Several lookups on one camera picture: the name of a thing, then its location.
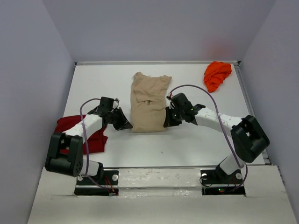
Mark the orange t shirt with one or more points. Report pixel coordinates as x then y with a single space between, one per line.
215 75

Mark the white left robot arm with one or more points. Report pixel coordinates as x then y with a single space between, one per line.
68 152

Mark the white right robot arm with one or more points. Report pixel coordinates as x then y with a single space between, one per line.
244 135

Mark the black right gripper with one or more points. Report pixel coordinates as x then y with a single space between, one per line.
168 122

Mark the dark red t shirt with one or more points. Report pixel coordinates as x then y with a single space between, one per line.
96 142

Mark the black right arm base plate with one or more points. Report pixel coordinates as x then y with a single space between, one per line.
214 186

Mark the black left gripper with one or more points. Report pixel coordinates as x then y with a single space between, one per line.
124 124

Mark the beige t shirt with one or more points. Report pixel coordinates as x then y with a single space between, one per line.
148 103

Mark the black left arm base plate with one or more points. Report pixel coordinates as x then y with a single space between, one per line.
93 186

